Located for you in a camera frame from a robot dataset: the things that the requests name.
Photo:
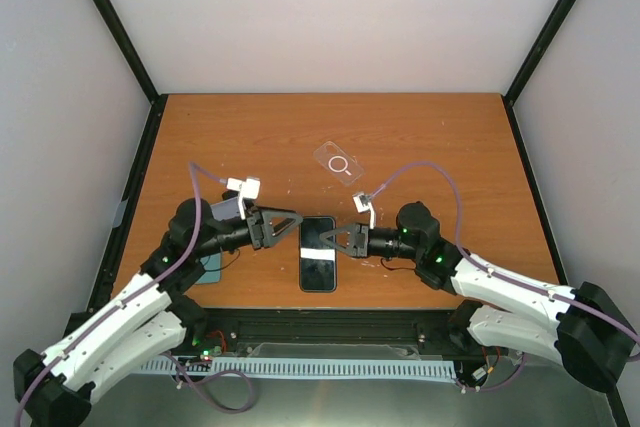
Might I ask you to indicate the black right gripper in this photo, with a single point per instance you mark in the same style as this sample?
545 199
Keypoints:
358 239

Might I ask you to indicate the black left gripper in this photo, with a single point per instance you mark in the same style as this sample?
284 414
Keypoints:
263 221

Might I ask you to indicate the black screen phone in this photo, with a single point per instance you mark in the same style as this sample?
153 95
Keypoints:
317 267

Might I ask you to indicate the black phone case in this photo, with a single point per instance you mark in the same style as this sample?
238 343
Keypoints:
317 254

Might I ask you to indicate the lavender phone case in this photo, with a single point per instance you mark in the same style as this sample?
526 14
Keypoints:
226 210

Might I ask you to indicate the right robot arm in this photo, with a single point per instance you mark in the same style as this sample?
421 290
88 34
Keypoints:
442 265

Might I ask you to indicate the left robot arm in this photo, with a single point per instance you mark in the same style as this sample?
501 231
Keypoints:
151 315

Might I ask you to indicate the teal phone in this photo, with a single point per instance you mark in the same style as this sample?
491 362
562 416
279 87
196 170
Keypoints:
212 270

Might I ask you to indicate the clear magsafe phone case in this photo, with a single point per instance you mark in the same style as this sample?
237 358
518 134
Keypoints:
340 164

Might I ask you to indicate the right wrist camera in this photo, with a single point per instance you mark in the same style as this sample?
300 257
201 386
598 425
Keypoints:
364 204

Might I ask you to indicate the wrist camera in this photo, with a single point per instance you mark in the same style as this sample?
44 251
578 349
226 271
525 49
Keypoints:
247 189
364 204

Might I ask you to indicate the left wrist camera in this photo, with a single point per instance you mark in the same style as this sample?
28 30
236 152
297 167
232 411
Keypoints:
247 189

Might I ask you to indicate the black aluminium frame rail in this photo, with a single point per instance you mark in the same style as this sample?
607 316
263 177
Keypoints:
350 329

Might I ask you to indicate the light blue cable duct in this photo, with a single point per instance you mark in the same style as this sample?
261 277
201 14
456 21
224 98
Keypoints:
327 369

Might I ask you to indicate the metal base plate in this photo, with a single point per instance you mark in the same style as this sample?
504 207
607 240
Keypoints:
523 392

